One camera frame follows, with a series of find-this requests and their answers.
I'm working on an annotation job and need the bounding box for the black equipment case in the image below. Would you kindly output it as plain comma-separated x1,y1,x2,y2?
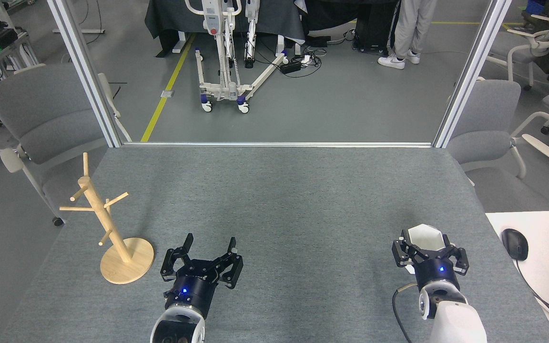
353,1,397,53

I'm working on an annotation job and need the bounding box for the white stand on wheels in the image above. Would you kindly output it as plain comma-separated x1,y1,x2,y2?
184,0,290,114

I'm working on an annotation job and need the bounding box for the black mouse cable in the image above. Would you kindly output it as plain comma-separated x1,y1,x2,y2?
515,260,549,330

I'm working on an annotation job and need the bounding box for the black computer mouse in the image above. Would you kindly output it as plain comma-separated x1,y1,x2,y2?
501,229,529,261

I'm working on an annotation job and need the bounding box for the wooden cup rack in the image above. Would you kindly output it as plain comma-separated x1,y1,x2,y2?
59,152,155,285

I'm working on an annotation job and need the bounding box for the silver frame post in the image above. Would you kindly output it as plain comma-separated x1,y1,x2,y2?
433,0,513,148
47,0,123,148

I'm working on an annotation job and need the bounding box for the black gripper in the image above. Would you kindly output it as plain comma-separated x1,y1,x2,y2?
161,233,244,320
392,230,470,292

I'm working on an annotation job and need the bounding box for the white faceted cup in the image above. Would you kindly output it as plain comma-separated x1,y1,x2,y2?
405,224,449,275

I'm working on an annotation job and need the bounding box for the black table cloth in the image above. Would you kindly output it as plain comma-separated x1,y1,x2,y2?
144,0,306,58

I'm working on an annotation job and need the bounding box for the white-framed office chair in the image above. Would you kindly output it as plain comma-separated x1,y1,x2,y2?
487,4,549,91

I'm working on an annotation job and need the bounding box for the person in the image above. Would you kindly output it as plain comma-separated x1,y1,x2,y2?
377,0,438,70

